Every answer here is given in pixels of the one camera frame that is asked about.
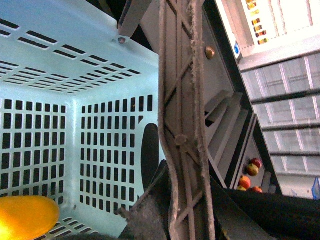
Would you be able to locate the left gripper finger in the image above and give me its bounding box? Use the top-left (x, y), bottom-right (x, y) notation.
top-left (210, 178), bottom-right (320, 240)

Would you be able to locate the red apple lower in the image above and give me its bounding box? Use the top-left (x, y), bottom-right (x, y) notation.
top-left (238, 175), bottom-right (251, 190)

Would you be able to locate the light blue plastic basket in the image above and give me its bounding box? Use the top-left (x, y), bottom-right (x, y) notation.
top-left (0, 0), bottom-right (164, 240)

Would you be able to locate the yellow mango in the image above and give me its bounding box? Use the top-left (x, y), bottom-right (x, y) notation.
top-left (0, 196), bottom-right (60, 240)

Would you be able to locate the brown basket handle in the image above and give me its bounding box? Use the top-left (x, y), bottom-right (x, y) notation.
top-left (119, 0), bottom-right (216, 240)

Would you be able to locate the red apple top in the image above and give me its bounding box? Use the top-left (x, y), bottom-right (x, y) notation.
top-left (250, 158), bottom-right (263, 169)

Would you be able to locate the dark wooden shelf unit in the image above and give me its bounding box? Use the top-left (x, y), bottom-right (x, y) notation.
top-left (141, 0), bottom-right (282, 194)

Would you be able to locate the red yellow apple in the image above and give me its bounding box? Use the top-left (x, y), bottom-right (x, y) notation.
top-left (246, 163), bottom-right (259, 177)

